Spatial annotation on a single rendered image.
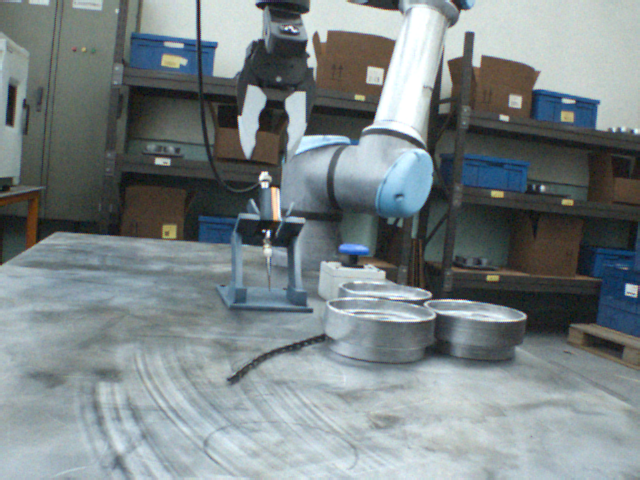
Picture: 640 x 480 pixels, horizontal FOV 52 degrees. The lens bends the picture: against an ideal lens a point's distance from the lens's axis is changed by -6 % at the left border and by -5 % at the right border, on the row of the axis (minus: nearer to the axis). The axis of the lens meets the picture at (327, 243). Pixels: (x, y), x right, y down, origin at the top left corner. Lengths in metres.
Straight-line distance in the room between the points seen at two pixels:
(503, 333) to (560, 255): 4.29
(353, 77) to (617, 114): 2.41
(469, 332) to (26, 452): 0.42
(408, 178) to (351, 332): 0.54
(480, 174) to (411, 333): 4.03
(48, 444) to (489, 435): 0.27
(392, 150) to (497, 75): 3.57
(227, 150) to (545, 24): 2.71
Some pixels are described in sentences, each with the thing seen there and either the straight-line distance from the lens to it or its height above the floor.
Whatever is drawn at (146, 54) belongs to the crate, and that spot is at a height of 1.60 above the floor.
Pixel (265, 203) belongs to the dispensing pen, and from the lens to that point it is 0.85.
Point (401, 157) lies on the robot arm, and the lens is 1.12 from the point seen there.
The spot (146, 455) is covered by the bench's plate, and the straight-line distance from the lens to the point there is 0.39.
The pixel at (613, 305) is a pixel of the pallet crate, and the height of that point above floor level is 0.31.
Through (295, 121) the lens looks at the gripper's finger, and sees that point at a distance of 0.87.
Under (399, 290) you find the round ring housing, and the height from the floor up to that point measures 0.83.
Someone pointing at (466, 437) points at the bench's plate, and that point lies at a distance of 0.46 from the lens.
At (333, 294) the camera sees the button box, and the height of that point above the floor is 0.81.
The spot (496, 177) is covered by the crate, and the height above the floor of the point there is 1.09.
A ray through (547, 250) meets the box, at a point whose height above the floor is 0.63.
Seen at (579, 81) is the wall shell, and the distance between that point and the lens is 5.65.
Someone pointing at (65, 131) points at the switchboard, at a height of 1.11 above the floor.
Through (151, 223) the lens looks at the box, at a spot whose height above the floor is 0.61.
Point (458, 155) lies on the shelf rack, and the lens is 4.44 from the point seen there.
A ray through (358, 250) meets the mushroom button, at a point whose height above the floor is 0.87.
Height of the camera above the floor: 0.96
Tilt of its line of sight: 5 degrees down
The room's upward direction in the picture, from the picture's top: 6 degrees clockwise
